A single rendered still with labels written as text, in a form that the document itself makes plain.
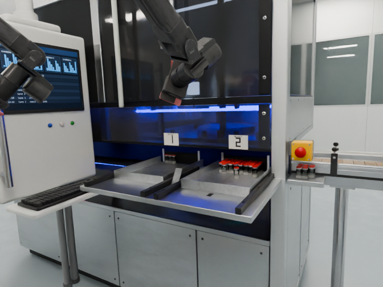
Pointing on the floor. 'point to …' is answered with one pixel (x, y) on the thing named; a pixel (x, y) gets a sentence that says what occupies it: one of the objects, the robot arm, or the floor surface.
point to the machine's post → (280, 138)
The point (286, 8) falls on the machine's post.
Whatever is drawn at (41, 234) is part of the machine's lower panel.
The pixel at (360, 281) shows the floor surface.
